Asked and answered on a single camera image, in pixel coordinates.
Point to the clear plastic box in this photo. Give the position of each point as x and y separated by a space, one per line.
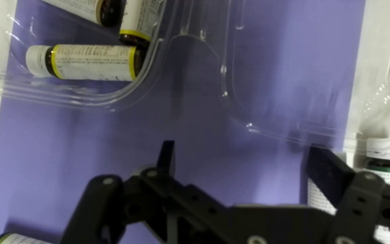
285 68

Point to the small bottle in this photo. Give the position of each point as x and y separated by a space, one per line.
138 21

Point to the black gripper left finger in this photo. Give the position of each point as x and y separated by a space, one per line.
167 158

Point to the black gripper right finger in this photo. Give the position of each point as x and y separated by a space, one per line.
328 182

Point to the purple mat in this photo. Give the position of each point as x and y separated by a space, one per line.
49 152

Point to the bottle in wooden tray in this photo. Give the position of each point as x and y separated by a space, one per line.
378 162

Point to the white bottle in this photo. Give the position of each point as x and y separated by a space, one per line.
19 239
98 63
103 13

